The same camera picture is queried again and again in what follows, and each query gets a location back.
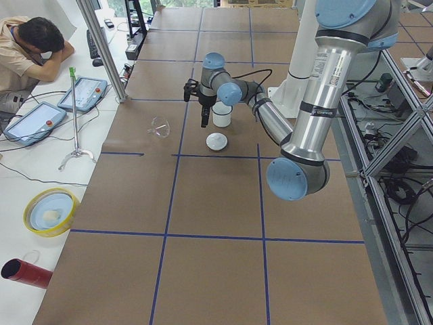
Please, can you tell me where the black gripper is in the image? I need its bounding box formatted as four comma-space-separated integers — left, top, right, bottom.
183, 79, 217, 128

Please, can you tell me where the white ceramic lid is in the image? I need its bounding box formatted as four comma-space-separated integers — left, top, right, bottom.
206, 133, 228, 151

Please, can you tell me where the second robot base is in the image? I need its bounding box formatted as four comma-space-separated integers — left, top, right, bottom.
401, 47, 432, 98

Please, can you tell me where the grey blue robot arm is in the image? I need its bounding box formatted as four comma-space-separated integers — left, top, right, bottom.
183, 1, 401, 200

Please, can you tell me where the white blue ceramic cup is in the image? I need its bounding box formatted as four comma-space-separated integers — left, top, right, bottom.
212, 102, 233, 128

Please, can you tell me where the blue teach pendant far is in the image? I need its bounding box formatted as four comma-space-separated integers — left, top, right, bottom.
57, 77, 108, 113

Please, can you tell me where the blue teach pendant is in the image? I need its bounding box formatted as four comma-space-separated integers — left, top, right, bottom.
3, 102, 66, 146
57, 77, 108, 113

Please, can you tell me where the black computer mouse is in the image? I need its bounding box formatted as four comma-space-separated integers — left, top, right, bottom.
92, 58, 104, 67

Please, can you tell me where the brown paper table cover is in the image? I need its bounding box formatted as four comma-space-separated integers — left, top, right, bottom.
35, 8, 390, 324

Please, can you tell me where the black keyboard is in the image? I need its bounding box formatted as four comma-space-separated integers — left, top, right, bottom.
86, 30, 99, 59

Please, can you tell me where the metal stand with green tip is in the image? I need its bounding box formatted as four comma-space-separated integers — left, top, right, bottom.
58, 67, 97, 171

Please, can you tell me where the blue teach pendant near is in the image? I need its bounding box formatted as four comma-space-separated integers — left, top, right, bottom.
3, 102, 66, 146

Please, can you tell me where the person in beige shirt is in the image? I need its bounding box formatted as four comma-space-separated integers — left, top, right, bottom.
1, 16, 74, 114

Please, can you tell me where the yellow rimmed bowl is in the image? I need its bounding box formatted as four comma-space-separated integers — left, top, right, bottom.
23, 188, 80, 238

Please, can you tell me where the red cylinder tube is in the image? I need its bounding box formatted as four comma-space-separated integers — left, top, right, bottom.
1, 259, 53, 289

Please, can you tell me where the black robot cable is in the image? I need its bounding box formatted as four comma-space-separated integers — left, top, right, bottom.
231, 68, 274, 99

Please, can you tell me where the aluminium frame post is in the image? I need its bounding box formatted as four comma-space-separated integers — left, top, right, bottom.
76, 0, 127, 103

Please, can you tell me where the aluminium frame rail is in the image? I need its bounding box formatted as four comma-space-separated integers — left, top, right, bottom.
333, 43, 432, 324

